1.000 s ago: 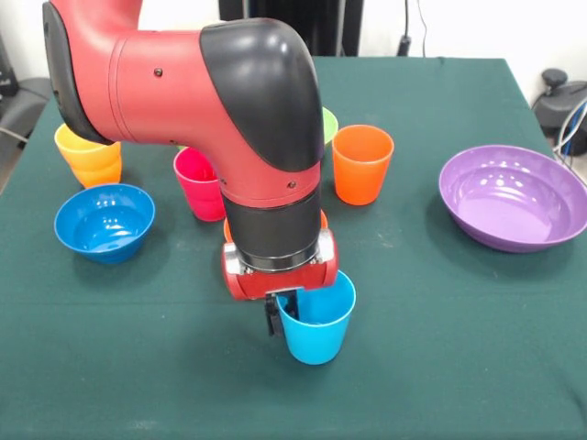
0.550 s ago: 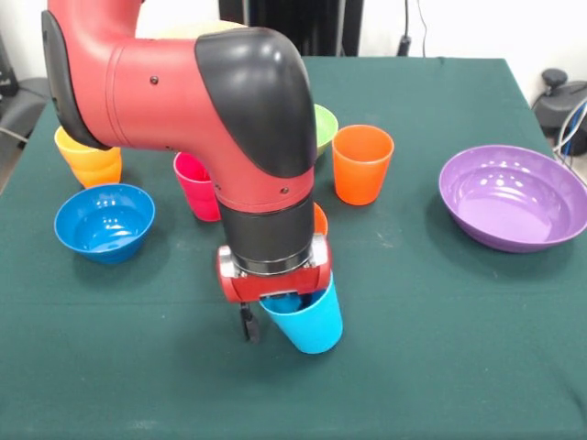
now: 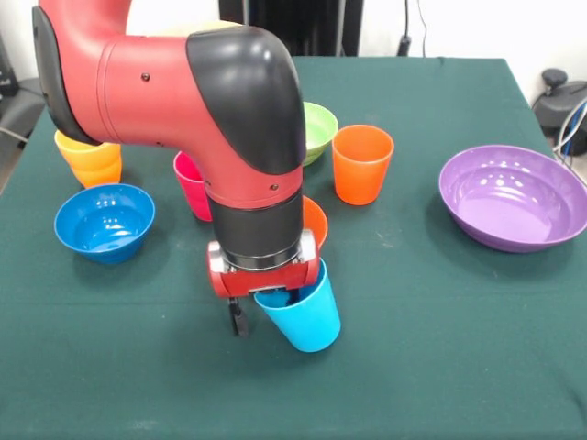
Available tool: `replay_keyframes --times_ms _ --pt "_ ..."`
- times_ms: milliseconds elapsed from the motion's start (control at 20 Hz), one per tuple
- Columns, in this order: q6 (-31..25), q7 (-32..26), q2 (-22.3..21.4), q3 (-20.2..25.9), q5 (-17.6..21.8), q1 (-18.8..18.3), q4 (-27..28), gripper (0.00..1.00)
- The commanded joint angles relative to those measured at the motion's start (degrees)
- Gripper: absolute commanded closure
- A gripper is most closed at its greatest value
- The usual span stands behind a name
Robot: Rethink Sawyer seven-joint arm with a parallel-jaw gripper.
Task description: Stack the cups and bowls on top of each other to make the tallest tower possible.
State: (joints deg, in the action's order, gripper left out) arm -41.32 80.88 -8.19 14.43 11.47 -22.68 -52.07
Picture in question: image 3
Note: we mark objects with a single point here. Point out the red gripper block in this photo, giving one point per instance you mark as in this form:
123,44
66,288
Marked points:
266,279

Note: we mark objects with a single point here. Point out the light blue cup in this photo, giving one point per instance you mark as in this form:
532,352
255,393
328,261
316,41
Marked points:
307,325

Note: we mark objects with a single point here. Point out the orange bowl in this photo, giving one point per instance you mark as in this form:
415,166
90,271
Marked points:
316,224

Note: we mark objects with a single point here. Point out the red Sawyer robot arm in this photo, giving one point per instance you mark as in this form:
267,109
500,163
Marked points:
160,91

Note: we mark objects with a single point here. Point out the pink cup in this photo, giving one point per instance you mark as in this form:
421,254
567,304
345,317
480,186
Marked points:
192,192

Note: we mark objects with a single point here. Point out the blue bowl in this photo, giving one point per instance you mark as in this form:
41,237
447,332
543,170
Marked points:
105,247

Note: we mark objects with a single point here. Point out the dark green tablecloth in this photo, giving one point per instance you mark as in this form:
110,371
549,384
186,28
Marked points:
413,344

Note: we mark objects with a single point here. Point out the orange cup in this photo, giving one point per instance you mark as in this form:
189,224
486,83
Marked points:
360,179

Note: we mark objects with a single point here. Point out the green bowl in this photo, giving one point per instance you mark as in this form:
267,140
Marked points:
321,133

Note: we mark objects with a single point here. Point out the yellow cup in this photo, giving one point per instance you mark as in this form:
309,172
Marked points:
96,169

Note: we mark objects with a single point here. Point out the purple bowl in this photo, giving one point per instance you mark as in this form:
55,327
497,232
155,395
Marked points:
504,206

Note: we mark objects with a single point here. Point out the gray black machine base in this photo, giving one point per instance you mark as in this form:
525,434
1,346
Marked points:
559,105
18,110

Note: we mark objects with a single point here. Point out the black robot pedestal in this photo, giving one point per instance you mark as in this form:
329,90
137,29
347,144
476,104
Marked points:
321,27

